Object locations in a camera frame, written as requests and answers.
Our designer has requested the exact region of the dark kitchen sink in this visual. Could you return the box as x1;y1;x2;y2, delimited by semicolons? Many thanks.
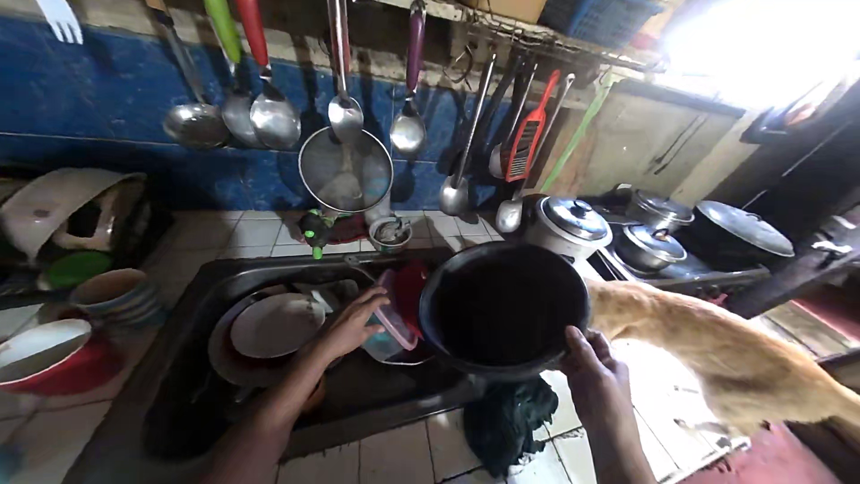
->
64;247;488;484

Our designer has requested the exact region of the purple handled metal ladle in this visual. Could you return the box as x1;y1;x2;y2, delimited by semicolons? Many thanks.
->
390;0;427;157

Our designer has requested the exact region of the pale plastic dish rack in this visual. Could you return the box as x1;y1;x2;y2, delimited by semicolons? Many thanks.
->
0;167;148;264

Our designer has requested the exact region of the black bottle with green caps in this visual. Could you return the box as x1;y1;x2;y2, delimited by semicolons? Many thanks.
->
299;208;336;260

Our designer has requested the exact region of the large plate with rim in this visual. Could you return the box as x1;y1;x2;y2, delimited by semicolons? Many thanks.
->
207;285;311;389

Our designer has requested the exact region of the green handled metal ladle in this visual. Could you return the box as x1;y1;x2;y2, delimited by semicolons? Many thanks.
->
204;0;263;149

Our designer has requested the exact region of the round black pan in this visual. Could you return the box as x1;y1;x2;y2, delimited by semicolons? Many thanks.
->
418;241;592;379

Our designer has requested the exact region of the dark wet cloth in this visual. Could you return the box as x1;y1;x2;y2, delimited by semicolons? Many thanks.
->
463;375;560;480

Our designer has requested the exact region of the green plastic bowl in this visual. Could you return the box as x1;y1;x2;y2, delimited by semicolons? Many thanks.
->
43;251;114;290

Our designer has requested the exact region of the metal skimmer ladle wooden handle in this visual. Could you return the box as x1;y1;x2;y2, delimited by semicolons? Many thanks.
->
146;0;231;150

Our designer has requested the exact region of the red grater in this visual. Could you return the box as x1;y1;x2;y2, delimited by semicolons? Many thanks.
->
505;70;560;183

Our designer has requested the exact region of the striped ceramic pot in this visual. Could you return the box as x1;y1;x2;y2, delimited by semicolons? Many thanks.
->
70;268;166;328

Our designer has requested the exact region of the green strap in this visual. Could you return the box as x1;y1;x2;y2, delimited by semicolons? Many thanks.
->
541;72;617;192

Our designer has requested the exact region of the metal spoon red-striped handle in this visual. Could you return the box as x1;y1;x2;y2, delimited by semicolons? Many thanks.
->
327;0;364;142

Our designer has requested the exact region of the tan short-haired animal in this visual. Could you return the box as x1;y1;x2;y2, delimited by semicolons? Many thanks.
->
583;279;860;446

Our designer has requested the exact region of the red plastic bowl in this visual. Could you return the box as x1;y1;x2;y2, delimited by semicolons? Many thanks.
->
394;261;431;339

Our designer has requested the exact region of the metal ladle slender handle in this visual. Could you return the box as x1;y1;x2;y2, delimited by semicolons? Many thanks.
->
488;63;538;180

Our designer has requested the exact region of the clear plastic container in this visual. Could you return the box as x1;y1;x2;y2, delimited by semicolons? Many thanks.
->
361;321;435;367

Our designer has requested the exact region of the long metal serving spoon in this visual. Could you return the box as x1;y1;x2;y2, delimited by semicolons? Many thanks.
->
496;73;576;234

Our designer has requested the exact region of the gas stove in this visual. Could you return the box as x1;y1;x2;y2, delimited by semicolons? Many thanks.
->
583;235;771;298

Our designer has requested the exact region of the small metal pot with lid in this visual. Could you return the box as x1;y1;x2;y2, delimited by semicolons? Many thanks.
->
613;223;688;274

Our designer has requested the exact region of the large dark pot metal lid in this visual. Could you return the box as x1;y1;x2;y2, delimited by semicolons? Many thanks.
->
688;199;795;272

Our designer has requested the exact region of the pink rimmed plastic lid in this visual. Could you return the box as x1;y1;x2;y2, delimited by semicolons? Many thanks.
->
374;269;419;352

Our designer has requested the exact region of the person's right hand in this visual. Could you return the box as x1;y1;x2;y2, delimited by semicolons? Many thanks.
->
558;325;631;415

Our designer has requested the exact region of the round metal-rimmed strainer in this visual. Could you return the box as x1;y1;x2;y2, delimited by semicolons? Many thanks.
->
297;126;395;214

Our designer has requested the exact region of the blue plastic basket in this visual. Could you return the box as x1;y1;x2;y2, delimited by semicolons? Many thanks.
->
542;0;666;47

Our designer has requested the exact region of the person's right forearm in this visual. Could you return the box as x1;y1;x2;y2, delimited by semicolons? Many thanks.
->
583;400;658;484

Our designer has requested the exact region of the white plastic fork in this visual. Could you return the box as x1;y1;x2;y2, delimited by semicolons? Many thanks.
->
36;0;84;46

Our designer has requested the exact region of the person's left hand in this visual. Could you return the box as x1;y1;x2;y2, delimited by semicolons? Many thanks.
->
314;285;391;366

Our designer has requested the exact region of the small bowl with scourer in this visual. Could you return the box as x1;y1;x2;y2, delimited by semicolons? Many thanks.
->
368;216;413;253

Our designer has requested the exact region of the wall shelf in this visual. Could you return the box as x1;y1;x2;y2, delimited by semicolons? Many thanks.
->
370;0;669;73

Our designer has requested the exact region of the red handled metal ladle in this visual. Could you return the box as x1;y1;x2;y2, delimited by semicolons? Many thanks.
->
236;0;302;151

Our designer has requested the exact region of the red and white bowl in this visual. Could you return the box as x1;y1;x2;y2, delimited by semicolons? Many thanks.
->
0;318;125;397

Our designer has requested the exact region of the person's left forearm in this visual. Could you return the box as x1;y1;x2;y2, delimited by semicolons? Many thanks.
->
196;339;331;484

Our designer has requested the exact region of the rice cooker with metal lid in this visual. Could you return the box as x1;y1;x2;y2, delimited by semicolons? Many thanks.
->
526;195;613;262

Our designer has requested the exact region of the white oval plate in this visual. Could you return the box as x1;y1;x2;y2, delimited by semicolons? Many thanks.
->
230;292;327;359

